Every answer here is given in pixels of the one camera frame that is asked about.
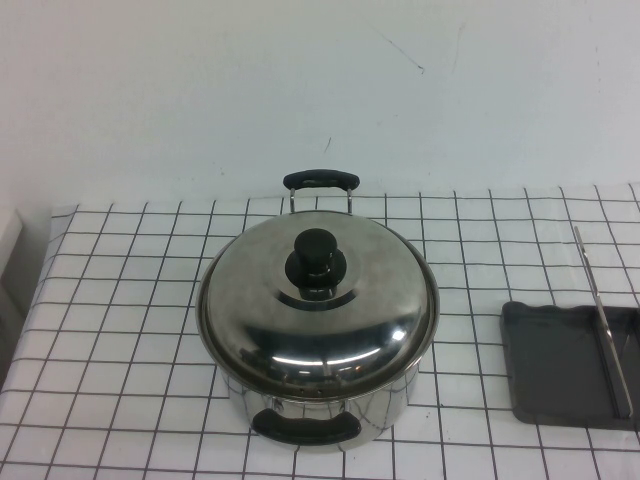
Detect grey white box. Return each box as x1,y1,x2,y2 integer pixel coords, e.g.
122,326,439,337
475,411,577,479
0,207,26,326

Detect stainless steel lid black knob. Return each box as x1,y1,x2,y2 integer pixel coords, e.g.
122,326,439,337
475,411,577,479
202,210,435,396

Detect grey tray wire lid rack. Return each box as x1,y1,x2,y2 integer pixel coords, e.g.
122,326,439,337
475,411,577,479
501,225,640,430

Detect white black grid tablecloth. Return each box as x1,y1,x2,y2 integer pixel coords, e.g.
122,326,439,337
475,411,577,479
0,182,640,480

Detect stainless steel pot black handles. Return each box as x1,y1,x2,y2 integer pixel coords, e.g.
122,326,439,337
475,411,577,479
196,168,442,455

